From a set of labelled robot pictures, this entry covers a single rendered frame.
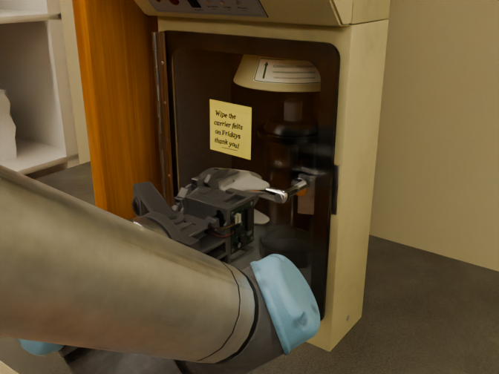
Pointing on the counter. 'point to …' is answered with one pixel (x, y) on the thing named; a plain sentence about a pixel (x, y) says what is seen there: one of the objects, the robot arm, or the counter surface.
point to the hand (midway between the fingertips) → (249, 187)
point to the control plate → (251, 7)
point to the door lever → (298, 187)
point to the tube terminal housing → (376, 24)
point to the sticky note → (230, 128)
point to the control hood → (281, 12)
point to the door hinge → (158, 103)
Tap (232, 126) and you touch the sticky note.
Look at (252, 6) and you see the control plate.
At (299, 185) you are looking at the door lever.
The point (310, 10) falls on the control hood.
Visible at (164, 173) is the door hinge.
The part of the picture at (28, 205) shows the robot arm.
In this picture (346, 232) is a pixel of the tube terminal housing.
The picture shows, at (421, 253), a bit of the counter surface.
